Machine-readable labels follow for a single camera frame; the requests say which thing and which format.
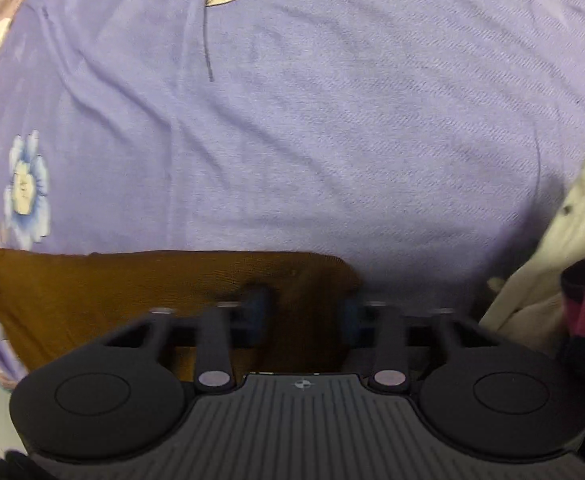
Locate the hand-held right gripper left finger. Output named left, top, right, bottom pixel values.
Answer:
left=97, top=285, right=274, bottom=395

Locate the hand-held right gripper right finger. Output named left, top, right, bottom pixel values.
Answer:
left=339, top=296, right=502, bottom=394

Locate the brown knit sweater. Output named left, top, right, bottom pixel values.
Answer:
left=0, top=249, right=366, bottom=383

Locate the purple floral bedsheet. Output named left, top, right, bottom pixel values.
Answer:
left=0, top=0, right=585, bottom=391

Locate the cream dotted garment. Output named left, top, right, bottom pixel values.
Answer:
left=479, top=140, right=585, bottom=356

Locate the dark cloth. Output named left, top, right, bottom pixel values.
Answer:
left=0, top=449, right=50, bottom=480

